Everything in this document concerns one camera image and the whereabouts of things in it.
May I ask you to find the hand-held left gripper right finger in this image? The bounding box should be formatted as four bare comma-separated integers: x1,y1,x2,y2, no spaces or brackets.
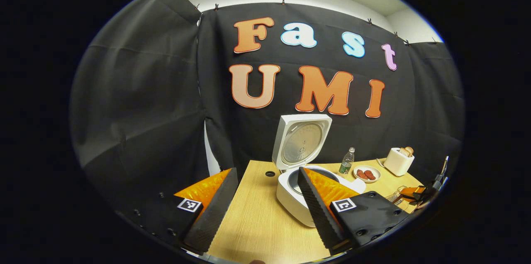
297,166,411,256

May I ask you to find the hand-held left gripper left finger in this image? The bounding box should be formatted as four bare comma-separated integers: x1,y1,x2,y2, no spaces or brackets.
119,167,239,256

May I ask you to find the wire chopstick holder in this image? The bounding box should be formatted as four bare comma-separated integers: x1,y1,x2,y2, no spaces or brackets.
386,191,405,207

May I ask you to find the white rice cooker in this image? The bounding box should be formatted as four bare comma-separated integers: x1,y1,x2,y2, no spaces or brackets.
272,114,366,228

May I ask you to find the white toaster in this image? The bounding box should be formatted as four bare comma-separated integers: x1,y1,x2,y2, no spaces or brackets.
383,147,415,177

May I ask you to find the white round plate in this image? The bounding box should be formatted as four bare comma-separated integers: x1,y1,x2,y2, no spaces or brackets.
353,165,381,183

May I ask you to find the clear plastic water bottle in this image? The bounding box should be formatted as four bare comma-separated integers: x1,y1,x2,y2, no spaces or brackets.
339,147,356,174

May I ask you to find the black backdrop cloth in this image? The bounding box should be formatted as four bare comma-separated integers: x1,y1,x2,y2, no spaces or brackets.
70,0,465,215

